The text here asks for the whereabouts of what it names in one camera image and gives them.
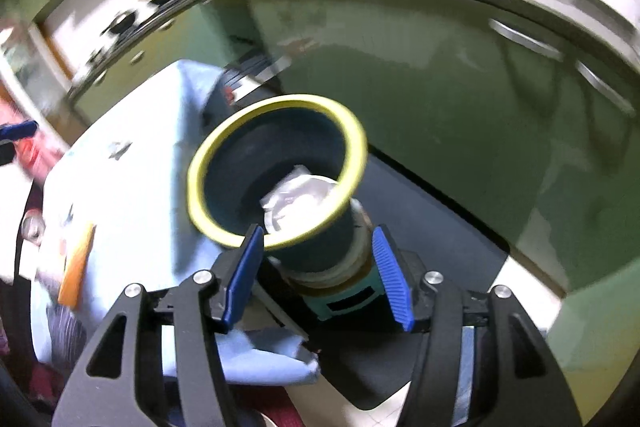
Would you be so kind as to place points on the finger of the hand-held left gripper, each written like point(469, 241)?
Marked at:
point(20, 130)

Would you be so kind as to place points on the black floor mat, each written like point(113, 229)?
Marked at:
point(425, 227)

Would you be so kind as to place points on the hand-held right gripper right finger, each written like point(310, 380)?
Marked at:
point(395, 282)

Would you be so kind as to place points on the black lidded wok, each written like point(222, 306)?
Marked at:
point(122, 23)

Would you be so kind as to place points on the red soda can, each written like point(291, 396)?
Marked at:
point(32, 227)

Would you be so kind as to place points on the yellow-rimmed dark bin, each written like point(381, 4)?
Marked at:
point(240, 167)

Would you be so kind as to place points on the paper wrapper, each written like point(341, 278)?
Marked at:
point(282, 199)

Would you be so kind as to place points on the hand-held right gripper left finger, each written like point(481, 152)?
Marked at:
point(242, 277)

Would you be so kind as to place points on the blue star-print tablecloth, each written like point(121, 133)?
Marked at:
point(140, 187)

